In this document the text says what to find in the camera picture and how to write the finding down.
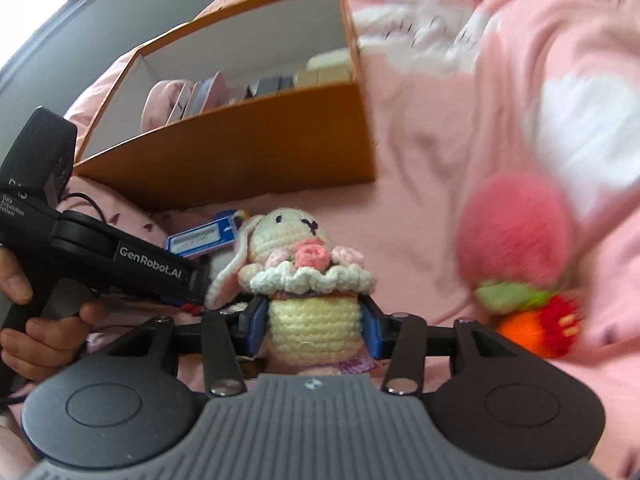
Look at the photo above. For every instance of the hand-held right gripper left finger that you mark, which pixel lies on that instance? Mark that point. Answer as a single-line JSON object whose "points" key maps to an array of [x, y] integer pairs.
{"points": [[255, 325]]}

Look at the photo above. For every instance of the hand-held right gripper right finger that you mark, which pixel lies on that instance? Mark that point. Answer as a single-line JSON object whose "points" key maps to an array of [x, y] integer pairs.
{"points": [[372, 327]]}

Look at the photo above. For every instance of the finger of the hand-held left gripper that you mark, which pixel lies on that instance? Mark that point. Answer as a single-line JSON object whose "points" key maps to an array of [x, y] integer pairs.
{"points": [[192, 308]]}

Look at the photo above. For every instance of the cream crochet bunny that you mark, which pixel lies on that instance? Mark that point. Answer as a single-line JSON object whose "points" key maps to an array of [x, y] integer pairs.
{"points": [[310, 325]]}

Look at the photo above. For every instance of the blue label card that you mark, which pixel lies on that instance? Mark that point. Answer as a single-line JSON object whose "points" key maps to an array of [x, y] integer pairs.
{"points": [[200, 237]]}

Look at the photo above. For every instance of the pink fabric pouch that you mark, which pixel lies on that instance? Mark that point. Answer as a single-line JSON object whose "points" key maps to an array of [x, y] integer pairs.
{"points": [[160, 100]]}

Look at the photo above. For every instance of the orange cardboard box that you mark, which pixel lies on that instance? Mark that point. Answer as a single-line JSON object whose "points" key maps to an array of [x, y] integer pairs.
{"points": [[250, 150]]}

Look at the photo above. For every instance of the pink wallet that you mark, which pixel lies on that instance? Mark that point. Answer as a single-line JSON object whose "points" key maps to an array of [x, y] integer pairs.
{"points": [[212, 92]]}

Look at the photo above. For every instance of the dark grey box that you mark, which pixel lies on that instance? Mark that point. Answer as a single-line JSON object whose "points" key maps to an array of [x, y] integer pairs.
{"points": [[270, 85]]}

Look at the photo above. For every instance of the white glasses case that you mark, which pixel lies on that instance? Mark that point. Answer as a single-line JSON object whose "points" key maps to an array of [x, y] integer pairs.
{"points": [[326, 59]]}

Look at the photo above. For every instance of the person's left hand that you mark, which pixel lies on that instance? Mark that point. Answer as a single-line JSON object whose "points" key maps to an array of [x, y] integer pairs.
{"points": [[50, 345]]}

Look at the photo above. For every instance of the purple floral packet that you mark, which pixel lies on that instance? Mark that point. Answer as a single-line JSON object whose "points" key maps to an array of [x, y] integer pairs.
{"points": [[355, 364]]}

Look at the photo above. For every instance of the orange crochet toy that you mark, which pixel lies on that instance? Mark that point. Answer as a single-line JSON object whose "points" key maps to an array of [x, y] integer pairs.
{"points": [[525, 332]]}

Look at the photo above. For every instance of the pink peach plush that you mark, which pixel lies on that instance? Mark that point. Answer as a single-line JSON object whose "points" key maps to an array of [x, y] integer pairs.
{"points": [[515, 230]]}

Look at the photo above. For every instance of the pink cloud-print blanket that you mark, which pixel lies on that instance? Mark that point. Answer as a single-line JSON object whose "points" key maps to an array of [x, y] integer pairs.
{"points": [[425, 135]]}

